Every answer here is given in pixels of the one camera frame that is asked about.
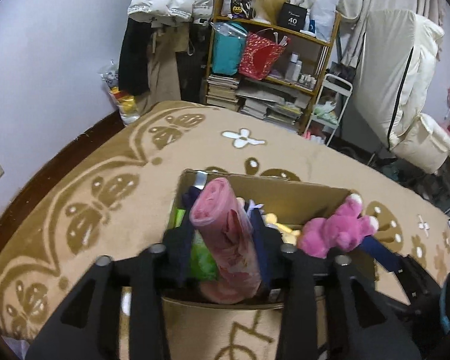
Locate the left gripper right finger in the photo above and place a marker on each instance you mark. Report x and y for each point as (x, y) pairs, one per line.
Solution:
(267, 242)

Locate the pink plastic pack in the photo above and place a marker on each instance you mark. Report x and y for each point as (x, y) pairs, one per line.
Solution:
(238, 271)

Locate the white haired plush doll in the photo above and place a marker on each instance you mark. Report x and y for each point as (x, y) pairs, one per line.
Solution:
(217, 210)

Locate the blonde wig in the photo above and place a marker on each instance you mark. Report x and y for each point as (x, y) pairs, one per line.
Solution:
(266, 11)

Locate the beige hanging trousers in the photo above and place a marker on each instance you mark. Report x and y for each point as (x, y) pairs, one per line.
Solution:
(163, 76)

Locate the wooden shelf unit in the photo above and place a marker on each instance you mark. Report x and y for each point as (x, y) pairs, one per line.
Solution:
(313, 56)

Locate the green tissue pack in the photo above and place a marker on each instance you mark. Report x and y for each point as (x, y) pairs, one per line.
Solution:
(202, 265)

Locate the teal bag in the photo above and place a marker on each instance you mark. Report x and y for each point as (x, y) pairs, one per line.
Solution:
(229, 44)

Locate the plastic bag on floor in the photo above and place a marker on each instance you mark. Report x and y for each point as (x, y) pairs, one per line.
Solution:
(126, 103)

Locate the stack of books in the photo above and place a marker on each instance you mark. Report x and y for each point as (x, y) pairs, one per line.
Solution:
(221, 91)

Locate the open cardboard box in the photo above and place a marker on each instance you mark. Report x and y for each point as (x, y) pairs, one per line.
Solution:
(278, 199)

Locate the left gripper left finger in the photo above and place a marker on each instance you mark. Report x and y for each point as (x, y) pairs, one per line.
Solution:
(178, 242)

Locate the yellow plush toy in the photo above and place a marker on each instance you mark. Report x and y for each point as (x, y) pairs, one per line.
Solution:
(288, 235)

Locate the magenta plush bear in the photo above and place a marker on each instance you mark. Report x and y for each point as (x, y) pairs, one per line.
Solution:
(345, 229)

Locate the black box with 40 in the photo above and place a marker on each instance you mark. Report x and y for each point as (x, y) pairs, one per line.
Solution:
(292, 17)

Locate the white utility cart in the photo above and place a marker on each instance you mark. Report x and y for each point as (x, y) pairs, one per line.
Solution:
(328, 110)

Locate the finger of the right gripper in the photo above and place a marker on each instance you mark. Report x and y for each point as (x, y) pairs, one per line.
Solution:
(378, 251)

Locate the black hanging garment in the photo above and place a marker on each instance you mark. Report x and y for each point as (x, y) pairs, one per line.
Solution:
(133, 61)

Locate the red gift bag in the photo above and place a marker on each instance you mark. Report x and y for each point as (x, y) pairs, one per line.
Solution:
(261, 51)

